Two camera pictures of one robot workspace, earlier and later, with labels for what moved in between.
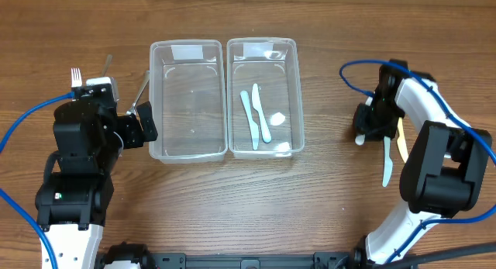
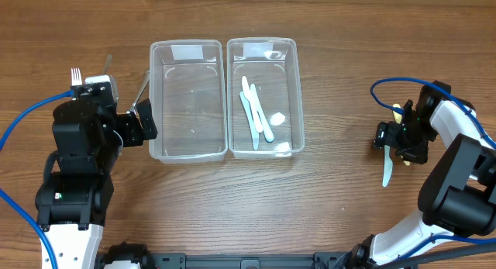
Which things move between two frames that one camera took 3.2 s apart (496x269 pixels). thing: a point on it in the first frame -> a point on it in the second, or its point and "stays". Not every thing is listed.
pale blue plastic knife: x=388 y=162 stays
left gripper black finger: x=147 y=122 stays
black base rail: x=267 y=260 stays
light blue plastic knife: x=255 y=129 stays
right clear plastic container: x=264 y=106 stays
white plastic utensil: x=359 y=139 -> x=248 y=94
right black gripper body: x=372 y=130 -> x=397 y=141
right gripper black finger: x=363 y=119 -> x=388 y=134
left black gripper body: x=129 y=132 stays
